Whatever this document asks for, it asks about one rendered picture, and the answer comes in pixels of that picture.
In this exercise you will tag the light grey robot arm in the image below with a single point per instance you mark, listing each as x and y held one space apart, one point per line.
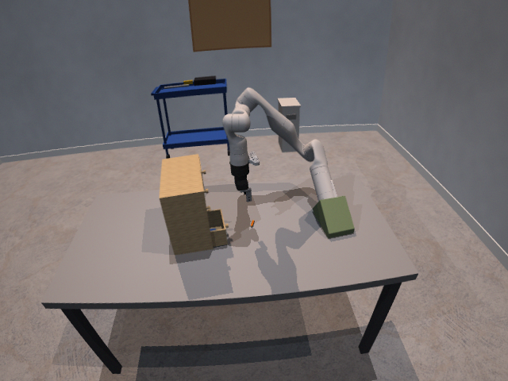
239 122

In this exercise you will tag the wooden chest of drawers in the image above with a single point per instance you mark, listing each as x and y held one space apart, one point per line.
183 204

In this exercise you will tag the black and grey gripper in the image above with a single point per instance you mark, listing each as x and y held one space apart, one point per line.
240 169

